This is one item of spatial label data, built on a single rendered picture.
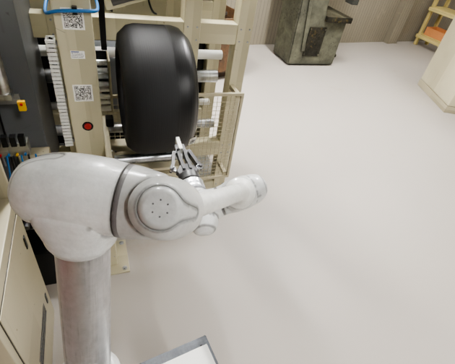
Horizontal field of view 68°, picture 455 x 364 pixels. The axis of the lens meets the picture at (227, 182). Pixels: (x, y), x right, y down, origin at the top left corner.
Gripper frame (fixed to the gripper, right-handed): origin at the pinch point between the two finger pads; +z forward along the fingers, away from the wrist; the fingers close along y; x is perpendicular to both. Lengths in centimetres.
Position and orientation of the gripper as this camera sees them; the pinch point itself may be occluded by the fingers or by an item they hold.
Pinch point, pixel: (178, 145)
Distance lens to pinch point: 136.0
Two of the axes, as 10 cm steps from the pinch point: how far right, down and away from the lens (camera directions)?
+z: -3.0, -7.5, 6.0
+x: -1.9, 6.6, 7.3
